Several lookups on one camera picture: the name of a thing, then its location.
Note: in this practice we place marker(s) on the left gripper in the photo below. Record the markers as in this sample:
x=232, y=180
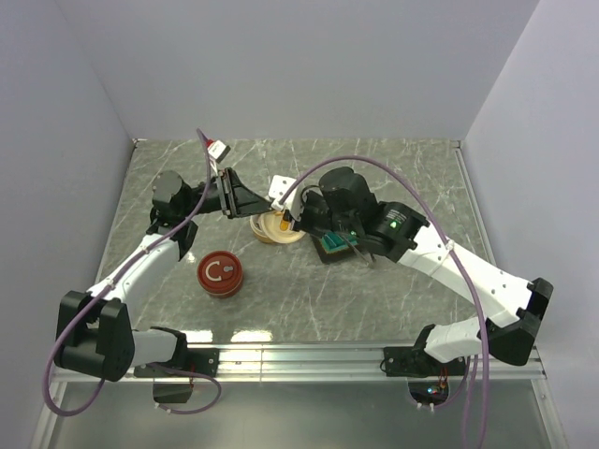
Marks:
x=237, y=200

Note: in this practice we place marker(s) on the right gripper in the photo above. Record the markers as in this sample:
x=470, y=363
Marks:
x=309, y=197

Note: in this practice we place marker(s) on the metal tongs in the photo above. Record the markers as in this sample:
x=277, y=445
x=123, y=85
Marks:
x=366, y=256

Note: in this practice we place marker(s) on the cream round lid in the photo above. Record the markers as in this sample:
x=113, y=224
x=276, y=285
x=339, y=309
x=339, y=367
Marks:
x=275, y=228

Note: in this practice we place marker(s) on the red round lid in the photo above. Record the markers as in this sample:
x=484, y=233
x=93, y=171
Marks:
x=220, y=271

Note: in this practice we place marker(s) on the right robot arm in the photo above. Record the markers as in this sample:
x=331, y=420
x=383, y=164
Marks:
x=509, y=309

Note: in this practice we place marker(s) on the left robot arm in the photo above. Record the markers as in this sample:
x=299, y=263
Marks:
x=95, y=333

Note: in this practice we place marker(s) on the cream white bowl container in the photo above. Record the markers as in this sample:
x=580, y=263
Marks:
x=257, y=224

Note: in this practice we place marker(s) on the black teal square tray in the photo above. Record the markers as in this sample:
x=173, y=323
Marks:
x=332, y=249

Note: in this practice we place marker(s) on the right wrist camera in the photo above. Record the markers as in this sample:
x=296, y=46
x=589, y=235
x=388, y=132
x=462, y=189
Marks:
x=285, y=192

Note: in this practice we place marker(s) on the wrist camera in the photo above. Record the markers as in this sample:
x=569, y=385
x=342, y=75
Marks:
x=217, y=151
x=285, y=192

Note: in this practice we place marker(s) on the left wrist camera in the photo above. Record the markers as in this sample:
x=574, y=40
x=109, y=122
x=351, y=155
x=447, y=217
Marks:
x=217, y=151

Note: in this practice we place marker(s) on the aluminium mounting rail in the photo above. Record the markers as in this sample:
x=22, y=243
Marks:
x=321, y=363

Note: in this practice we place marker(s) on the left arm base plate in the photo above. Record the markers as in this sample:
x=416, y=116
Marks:
x=197, y=360

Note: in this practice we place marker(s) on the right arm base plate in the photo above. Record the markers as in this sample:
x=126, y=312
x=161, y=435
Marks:
x=412, y=362

